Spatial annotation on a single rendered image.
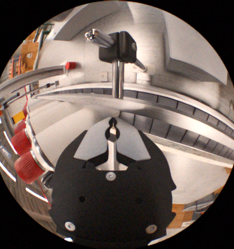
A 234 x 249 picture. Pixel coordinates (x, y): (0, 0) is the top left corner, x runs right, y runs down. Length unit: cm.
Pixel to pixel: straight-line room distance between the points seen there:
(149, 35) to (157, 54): 6
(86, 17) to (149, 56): 26
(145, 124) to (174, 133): 7
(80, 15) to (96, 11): 5
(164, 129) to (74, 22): 42
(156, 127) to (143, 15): 30
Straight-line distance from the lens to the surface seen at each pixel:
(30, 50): 200
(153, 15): 29
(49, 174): 43
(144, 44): 23
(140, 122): 17
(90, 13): 35
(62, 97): 17
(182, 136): 19
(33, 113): 19
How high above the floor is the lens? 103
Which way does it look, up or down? 48 degrees down
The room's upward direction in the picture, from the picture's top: 133 degrees counter-clockwise
